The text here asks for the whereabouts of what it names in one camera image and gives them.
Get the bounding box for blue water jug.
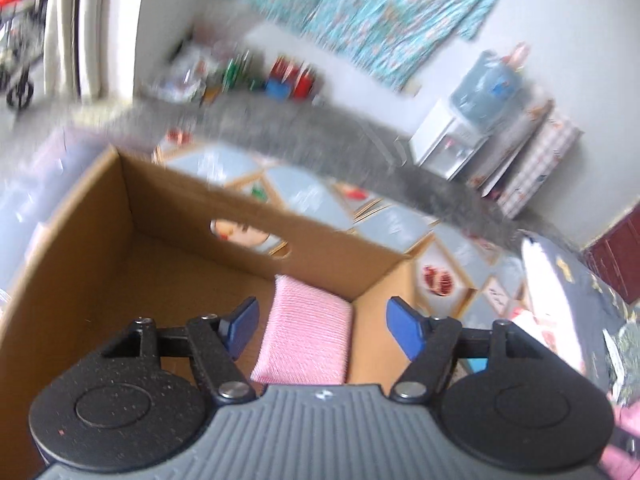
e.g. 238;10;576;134
450;50;526;133

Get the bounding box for teal floral wall cloth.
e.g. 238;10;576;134
207;0;516;93

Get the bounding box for brown cardboard box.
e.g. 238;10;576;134
0;144;417;480

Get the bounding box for dark quilt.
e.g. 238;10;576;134
520;230;640;406

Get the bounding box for red thermos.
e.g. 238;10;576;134
295;62;319;101

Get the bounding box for rolled fruit print mat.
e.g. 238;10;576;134
467;100;556;196

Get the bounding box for rolled checkered mat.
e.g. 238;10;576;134
500;115;583;218

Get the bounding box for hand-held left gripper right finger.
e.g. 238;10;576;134
386;296;551;403

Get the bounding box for white water dispenser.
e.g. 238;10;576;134
410;97;493;181

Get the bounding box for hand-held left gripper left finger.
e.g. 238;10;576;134
100;296;261;406

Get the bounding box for pink bottle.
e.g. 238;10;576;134
505;42;532;72

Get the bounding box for pink knitted cloth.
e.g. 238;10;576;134
250;275;356;386

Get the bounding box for clear plastic bags pile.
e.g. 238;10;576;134
145;45;221;103

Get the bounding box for person's pink clothing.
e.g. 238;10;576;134
600;404;640;480

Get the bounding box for dark red door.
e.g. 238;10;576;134
582;205;640;306

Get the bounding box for green bottles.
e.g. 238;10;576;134
222;52;254;93

